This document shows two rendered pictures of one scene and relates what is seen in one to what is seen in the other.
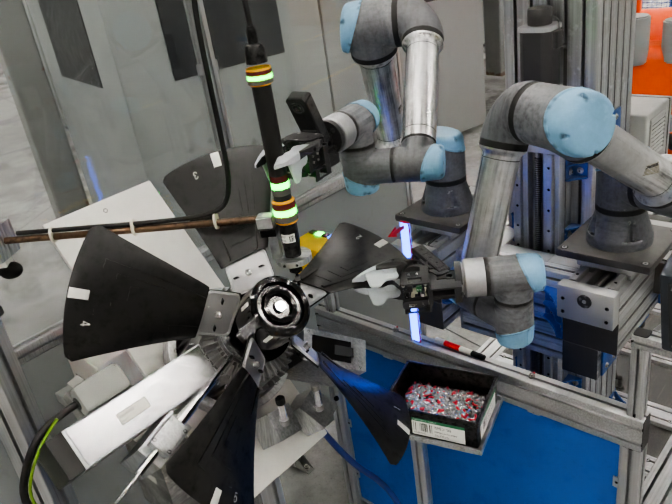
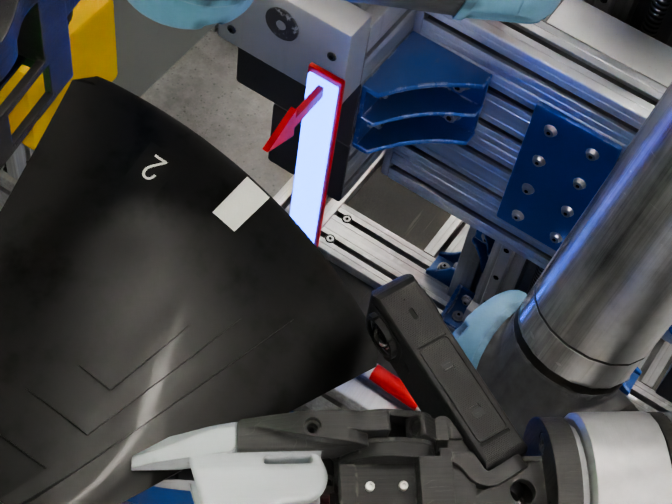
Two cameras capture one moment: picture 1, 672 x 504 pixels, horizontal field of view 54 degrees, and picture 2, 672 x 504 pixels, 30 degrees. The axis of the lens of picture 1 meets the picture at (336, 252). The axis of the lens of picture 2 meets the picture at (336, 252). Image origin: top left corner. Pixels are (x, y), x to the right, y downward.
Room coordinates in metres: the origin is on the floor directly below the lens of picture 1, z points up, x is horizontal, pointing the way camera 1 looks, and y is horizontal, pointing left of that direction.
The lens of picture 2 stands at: (0.91, -0.01, 1.75)
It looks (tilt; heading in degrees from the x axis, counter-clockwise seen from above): 56 degrees down; 339
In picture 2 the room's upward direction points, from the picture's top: 11 degrees clockwise
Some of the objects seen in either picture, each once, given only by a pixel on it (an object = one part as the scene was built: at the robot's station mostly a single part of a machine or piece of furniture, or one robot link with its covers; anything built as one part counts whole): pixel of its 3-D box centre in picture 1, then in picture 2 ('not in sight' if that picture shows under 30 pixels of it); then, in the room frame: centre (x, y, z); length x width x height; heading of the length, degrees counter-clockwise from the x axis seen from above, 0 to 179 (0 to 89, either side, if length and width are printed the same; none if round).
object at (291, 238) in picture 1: (275, 158); not in sight; (1.14, 0.08, 1.46); 0.04 x 0.04 x 0.46
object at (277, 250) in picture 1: (284, 237); not in sight; (1.15, 0.09, 1.31); 0.09 x 0.07 x 0.10; 80
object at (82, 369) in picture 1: (102, 364); not in sight; (1.42, 0.62, 0.92); 0.17 x 0.16 x 0.11; 45
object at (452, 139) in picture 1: (441, 152); not in sight; (1.79, -0.34, 1.20); 0.13 x 0.12 x 0.14; 73
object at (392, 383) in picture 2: (459, 348); (417, 401); (1.32, -0.26, 0.87); 0.14 x 0.01 x 0.01; 42
